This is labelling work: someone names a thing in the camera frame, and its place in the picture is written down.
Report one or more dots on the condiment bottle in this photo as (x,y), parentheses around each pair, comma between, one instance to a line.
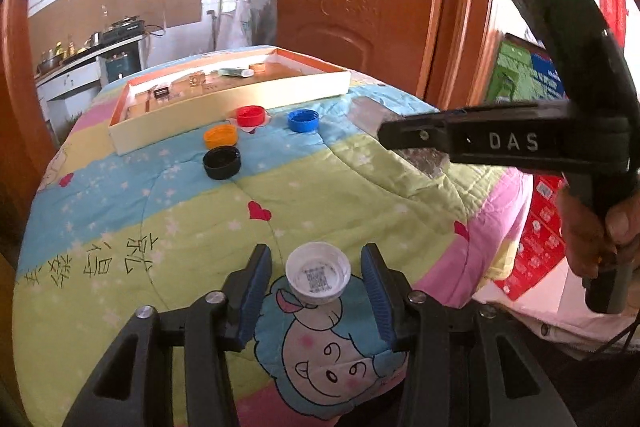
(70,47)
(59,50)

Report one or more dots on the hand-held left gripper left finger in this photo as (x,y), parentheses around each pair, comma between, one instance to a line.
(257,292)

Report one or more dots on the orange bottle cap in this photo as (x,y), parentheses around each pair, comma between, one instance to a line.
(220,136)
(258,67)

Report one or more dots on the red carton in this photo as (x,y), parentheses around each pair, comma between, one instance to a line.
(542,217)

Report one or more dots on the shallow cardboard box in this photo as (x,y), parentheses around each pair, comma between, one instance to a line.
(175,122)

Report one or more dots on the large white plastic bag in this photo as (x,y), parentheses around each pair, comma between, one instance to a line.
(237,24)

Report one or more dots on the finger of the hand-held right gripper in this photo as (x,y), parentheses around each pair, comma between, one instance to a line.
(415,134)

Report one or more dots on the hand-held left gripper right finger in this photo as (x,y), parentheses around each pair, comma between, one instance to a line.
(375,292)

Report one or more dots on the teal kitchen appliance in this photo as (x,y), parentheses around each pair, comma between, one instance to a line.
(119,67)

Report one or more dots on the green carton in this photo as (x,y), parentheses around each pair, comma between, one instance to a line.
(525,77)

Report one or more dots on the blue bottle cap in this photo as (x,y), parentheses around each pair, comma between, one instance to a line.
(303,120)

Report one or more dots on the metal wok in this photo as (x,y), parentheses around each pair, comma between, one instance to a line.
(48,64)

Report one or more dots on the black bottle cap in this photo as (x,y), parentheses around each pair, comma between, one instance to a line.
(222,162)

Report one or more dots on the person's right hand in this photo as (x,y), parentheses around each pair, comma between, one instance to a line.
(585,232)

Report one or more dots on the small gold box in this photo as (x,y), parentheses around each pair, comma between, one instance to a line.
(196,79)

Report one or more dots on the white kitchen counter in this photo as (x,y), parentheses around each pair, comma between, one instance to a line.
(75,77)

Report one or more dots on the person's light shirt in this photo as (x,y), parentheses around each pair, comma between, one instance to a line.
(550,322)

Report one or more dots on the metal pot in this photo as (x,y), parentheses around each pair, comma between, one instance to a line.
(92,40)

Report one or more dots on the white bottle cap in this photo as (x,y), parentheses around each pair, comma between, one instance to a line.
(317,274)

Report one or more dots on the teal tube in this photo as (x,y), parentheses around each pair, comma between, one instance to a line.
(235,72)

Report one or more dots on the red paper sign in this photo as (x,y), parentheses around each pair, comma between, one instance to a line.
(612,2)

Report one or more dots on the gas stove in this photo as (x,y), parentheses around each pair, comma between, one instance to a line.
(122,29)

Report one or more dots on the red bottle cap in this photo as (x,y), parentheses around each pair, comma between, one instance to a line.
(251,116)

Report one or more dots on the wooden door frame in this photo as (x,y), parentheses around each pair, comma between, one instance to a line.
(470,32)

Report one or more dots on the white printed box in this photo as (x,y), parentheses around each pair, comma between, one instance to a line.
(160,93)

